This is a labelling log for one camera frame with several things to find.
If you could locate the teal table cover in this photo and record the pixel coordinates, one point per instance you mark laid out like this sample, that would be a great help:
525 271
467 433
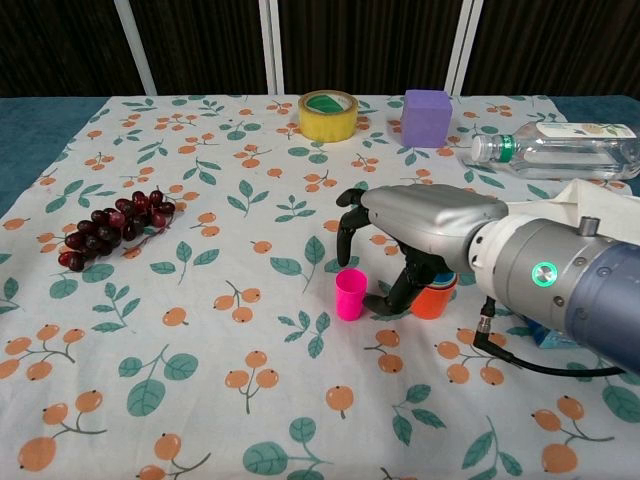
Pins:
30 130

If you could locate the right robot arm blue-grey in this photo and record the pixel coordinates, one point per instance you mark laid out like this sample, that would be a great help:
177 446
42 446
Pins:
600 300

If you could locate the clear plastic water bottle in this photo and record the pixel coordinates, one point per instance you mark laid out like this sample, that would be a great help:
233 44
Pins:
565 152

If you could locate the pink plastic cup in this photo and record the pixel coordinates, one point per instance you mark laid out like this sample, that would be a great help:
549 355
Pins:
350 300

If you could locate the floral patterned tablecloth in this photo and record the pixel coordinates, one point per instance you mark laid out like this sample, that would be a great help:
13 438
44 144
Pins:
225 350

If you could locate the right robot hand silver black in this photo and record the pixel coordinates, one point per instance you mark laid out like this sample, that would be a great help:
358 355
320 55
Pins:
430 215

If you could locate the purple foam block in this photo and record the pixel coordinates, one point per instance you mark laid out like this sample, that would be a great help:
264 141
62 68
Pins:
425 120

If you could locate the dark red grape bunch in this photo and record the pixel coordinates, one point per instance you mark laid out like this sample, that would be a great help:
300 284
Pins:
110 230

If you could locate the light blue plastic cup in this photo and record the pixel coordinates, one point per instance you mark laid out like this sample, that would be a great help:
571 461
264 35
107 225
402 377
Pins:
445 277

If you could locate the blue cardboard box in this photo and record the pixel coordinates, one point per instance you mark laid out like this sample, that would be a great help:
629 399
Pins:
550 340

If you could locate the yellow packing tape roll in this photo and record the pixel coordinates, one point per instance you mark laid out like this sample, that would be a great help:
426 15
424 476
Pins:
327 125

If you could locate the large orange plastic cup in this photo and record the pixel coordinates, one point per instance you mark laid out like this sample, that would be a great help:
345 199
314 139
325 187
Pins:
435 305

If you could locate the white partition frame post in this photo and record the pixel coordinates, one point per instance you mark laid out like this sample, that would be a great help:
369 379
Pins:
462 45
272 45
135 45

